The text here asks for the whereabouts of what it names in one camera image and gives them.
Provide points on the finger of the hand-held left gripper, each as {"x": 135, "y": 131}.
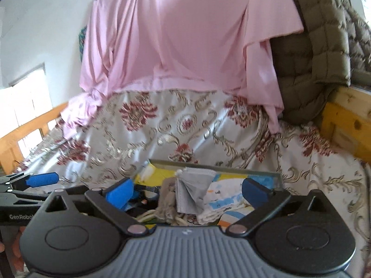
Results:
{"x": 42, "y": 179}
{"x": 26, "y": 196}

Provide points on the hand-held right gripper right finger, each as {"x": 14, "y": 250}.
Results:
{"x": 255, "y": 192}

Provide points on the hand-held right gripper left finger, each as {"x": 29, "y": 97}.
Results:
{"x": 119, "y": 193}

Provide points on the white printed cloth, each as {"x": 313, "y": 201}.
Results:
{"x": 223, "y": 194}

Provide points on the orange blue striped cloth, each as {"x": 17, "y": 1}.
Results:
{"x": 232, "y": 218}

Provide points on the cartoon printed tray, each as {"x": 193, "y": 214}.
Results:
{"x": 226, "y": 172}

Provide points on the beige sock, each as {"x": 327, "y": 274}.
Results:
{"x": 166, "y": 199}

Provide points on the grey cloth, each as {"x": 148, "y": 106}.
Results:
{"x": 194, "y": 191}

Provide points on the person's left hand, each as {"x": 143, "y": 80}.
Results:
{"x": 18, "y": 246}

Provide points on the window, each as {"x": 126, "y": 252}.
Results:
{"x": 23, "y": 107}

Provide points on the floral bedspread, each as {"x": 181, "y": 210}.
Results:
{"x": 174, "y": 139}

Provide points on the olive quilted jacket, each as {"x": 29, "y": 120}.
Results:
{"x": 318, "y": 49}

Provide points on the pink bed sheet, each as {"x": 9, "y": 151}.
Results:
{"x": 179, "y": 34}

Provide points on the wooden bed rail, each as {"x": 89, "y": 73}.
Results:
{"x": 29, "y": 130}

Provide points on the colourful wall poster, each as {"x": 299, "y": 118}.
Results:
{"x": 82, "y": 42}

